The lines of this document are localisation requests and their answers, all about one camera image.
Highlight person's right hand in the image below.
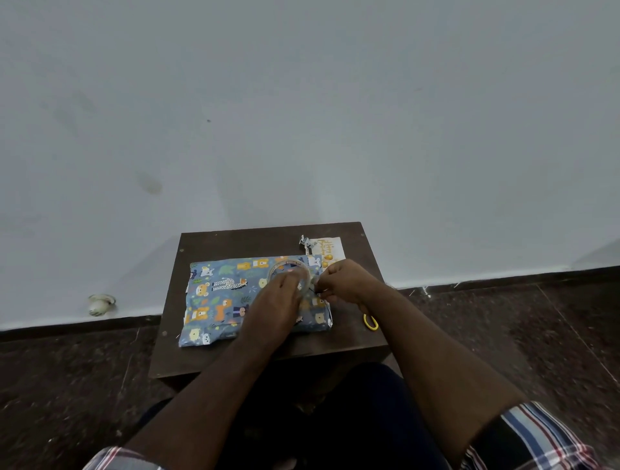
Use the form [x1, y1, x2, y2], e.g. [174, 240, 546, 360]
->
[314, 259, 389, 316]

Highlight person's left hand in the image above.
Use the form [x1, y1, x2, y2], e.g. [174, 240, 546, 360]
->
[239, 271, 315, 347]

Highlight clear adhesive tape roll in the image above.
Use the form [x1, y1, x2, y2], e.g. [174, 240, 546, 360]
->
[267, 260, 312, 293]

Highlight person's right forearm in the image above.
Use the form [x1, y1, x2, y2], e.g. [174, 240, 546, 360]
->
[361, 287, 530, 468]

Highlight person's left forearm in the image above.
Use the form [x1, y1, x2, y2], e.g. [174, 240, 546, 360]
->
[123, 334, 292, 470]

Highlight white and yellow greeting card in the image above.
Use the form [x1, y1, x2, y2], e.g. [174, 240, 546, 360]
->
[307, 237, 346, 270]

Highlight blue animal print wrapped gift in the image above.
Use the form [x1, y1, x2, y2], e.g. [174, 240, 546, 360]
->
[177, 255, 335, 348]

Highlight dark trousers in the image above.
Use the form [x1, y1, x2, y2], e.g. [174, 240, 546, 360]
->
[138, 362, 453, 470]

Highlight white round door stopper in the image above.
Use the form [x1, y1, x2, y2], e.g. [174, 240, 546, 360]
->
[88, 294, 117, 317]

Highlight plaid shirt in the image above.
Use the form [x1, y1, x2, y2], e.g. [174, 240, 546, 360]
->
[82, 401, 604, 470]

